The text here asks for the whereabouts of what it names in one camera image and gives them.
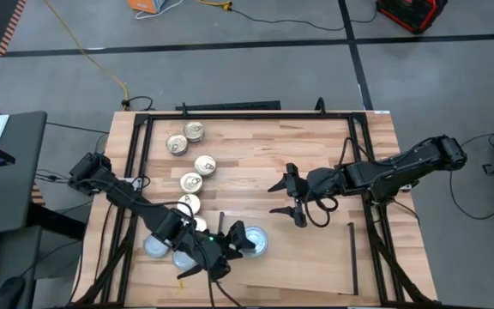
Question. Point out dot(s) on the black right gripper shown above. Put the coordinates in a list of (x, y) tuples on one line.
[(322, 184)]

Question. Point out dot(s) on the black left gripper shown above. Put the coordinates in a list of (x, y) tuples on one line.
[(215, 257)]

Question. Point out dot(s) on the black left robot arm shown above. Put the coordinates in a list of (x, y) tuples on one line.
[(144, 212)]

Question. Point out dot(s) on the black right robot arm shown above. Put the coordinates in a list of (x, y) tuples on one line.
[(401, 167)]

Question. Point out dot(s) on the black flat bar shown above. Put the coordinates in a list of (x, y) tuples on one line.
[(227, 105)]

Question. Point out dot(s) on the black low desk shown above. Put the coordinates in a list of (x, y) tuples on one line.
[(11, 257)]

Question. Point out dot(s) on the black computer mouse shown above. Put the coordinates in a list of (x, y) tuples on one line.
[(9, 292)]

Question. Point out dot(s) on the red black equipment case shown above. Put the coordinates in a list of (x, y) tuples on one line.
[(412, 15)]

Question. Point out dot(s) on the orange box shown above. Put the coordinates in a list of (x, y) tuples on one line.
[(148, 5)]

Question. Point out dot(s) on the black metal table frame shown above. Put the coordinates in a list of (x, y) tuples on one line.
[(251, 116)]

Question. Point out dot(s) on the black frame clamp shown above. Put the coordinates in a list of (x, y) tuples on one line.
[(184, 109), (321, 105)]

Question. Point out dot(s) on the silver mounting bracket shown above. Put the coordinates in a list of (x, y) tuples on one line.
[(137, 183)]

